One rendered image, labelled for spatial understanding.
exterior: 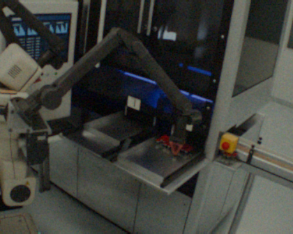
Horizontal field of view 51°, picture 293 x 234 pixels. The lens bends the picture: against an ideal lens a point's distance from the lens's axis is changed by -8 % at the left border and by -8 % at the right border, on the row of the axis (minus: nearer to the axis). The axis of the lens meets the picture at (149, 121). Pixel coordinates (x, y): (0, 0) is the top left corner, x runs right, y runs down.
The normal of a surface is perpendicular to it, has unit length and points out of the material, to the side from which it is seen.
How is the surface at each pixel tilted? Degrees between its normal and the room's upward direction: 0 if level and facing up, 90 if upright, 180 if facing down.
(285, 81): 90
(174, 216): 90
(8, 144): 90
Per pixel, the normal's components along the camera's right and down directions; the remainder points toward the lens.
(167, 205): -0.58, 0.26
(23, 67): 0.51, 0.40
